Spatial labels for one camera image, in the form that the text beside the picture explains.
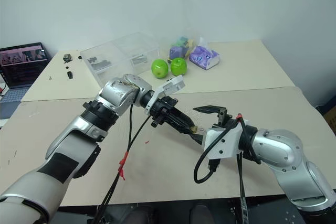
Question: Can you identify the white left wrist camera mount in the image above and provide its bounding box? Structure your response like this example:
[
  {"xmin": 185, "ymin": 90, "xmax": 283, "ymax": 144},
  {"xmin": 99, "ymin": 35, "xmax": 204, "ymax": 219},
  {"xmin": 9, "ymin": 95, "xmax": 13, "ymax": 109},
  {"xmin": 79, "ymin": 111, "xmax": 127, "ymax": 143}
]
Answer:
[{"xmin": 143, "ymin": 75, "xmax": 186, "ymax": 116}]

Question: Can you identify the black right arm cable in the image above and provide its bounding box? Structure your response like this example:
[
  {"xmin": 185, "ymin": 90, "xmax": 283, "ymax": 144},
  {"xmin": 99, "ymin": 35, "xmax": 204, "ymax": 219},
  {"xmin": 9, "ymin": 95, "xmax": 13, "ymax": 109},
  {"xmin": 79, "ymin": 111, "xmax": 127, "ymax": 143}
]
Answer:
[{"xmin": 193, "ymin": 113, "xmax": 261, "ymax": 224}]

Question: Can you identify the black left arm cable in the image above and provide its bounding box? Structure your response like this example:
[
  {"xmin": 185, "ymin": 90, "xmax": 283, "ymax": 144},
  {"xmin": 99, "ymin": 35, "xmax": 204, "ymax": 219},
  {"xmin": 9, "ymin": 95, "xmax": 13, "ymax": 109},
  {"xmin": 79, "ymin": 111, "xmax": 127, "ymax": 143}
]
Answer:
[{"xmin": 93, "ymin": 102, "xmax": 155, "ymax": 224}]

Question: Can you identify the pile of black parts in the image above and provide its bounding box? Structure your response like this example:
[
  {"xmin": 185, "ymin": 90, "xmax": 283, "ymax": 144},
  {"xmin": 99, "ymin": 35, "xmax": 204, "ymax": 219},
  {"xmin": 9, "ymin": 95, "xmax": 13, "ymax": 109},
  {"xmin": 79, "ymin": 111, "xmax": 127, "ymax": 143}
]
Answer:
[{"xmin": 88, "ymin": 56, "xmax": 111, "ymax": 70}]

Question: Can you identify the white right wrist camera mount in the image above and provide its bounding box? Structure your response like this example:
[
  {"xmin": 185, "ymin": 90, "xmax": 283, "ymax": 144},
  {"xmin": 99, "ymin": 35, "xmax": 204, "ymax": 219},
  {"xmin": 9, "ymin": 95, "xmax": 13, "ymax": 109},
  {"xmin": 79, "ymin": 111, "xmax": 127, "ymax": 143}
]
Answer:
[{"xmin": 203, "ymin": 123, "xmax": 244, "ymax": 161}]

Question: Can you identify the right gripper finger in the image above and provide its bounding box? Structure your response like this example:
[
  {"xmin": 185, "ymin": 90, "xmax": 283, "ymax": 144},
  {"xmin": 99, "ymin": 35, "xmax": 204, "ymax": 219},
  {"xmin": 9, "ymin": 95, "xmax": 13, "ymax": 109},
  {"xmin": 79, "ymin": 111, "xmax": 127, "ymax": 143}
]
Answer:
[
  {"xmin": 193, "ymin": 105, "xmax": 224, "ymax": 115},
  {"xmin": 186, "ymin": 132, "xmax": 208, "ymax": 146}
]

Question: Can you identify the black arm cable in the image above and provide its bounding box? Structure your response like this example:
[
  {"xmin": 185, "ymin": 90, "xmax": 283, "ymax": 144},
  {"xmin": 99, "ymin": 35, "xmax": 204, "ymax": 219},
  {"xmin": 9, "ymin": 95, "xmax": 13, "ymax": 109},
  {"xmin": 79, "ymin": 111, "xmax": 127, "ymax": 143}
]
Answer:
[
  {"xmin": 193, "ymin": 113, "xmax": 261, "ymax": 224},
  {"xmin": 93, "ymin": 102, "xmax": 155, "ymax": 224}
]

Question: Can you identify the dark flat parts bundle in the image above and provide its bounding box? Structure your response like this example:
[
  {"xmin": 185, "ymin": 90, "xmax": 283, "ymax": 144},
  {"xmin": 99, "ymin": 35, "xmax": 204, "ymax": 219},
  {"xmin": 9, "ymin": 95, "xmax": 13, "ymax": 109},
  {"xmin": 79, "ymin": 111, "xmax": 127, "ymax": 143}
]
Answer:
[{"xmin": 131, "ymin": 54, "xmax": 148, "ymax": 65}]

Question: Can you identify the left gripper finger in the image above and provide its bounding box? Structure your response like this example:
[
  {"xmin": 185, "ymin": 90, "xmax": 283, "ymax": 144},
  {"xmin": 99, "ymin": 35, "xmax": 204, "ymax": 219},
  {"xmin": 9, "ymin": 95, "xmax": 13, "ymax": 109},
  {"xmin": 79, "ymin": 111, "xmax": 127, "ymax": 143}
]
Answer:
[
  {"xmin": 167, "ymin": 118, "xmax": 193, "ymax": 134},
  {"xmin": 172, "ymin": 107, "xmax": 197, "ymax": 130}
]

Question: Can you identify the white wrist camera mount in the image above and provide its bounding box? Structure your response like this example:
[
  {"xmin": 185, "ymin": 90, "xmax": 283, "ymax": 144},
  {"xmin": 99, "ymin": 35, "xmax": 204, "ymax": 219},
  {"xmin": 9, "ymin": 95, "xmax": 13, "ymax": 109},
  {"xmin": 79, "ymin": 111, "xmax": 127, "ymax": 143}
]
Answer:
[
  {"xmin": 143, "ymin": 75, "xmax": 186, "ymax": 116},
  {"xmin": 203, "ymin": 123, "xmax": 244, "ymax": 161}
]

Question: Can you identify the bag of colourful blocks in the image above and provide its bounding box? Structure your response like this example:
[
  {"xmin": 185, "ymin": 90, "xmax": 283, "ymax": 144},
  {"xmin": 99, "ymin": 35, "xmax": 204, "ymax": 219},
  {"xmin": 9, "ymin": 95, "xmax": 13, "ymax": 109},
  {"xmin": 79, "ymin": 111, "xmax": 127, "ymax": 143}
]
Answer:
[{"xmin": 167, "ymin": 34, "xmax": 202, "ymax": 61}]

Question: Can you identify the clear plastic storage box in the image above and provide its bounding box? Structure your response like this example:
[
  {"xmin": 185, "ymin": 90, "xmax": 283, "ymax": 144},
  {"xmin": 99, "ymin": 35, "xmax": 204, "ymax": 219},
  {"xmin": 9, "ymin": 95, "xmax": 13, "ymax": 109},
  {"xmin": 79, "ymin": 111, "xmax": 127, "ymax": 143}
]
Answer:
[{"xmin": 79, "ymin": 31, "xmax": 161, "ymax": 86}]

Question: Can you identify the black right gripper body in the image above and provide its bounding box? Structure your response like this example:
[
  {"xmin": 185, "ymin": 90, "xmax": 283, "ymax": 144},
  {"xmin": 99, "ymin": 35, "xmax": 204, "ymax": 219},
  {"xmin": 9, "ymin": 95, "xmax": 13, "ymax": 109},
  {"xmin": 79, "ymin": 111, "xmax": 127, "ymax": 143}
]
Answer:
[{"xmin": 211, "ymin": 106, "xmax": 239, "ymax": 131}]

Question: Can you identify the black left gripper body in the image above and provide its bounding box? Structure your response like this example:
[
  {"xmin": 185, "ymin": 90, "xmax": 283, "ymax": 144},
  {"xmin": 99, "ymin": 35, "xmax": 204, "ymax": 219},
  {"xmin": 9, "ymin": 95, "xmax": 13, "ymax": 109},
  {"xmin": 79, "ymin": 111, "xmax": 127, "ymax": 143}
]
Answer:
[{"xmin": 149, "ymin": 95, "xmax": 181, "ymax": 128}]

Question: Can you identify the open laptop computer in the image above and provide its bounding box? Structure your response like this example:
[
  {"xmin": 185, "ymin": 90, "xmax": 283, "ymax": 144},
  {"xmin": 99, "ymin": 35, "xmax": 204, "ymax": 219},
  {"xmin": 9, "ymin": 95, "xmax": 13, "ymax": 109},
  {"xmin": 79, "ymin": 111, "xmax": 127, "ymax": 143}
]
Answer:
[{"xmin": 0, "ymin": 42, "xmax": 50, "ymax": 104}]

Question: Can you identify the green apple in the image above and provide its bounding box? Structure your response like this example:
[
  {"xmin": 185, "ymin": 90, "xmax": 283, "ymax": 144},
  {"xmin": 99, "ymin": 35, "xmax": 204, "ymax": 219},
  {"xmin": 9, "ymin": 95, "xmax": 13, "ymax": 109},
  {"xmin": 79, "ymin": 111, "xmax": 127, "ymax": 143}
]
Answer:
[
  {"xmin": 151, "ymin": 59, "xmax": 170, "ymax": 79},
  {"xmin": 170, "ymin": 57, "xmax": 188, "ymax": 77}
]

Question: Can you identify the purple tissue pack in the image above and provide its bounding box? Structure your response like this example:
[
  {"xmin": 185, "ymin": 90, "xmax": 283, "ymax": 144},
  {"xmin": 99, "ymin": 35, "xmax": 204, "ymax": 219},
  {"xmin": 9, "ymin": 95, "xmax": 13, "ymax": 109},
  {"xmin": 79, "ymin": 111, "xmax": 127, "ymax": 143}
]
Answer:
[{"xmin": 188, "ymin": 37, "xmax": 221, "ymax": 71}]

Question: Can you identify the brown cardboard box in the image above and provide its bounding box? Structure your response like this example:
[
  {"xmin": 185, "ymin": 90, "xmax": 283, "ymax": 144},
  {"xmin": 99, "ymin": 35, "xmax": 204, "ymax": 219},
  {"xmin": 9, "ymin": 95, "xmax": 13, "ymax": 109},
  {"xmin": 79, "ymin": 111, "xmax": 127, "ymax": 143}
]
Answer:
[{"xmin": 322, "ymin": 106, "xmax": 336, "ymax": 131}]

